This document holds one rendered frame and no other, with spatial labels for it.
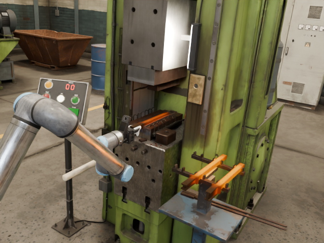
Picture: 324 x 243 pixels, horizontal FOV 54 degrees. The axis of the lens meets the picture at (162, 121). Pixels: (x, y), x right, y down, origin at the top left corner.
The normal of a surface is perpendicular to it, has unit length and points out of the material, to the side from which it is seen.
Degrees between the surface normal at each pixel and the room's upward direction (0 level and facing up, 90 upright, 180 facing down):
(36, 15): 90
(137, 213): 90
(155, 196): 90
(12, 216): 0
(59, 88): 60
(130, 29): 90
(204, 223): 0
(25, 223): 0
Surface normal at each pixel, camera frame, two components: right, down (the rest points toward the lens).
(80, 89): -0.07, -0.18
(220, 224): 0.07, -0.94
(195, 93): -0.53, 0.25
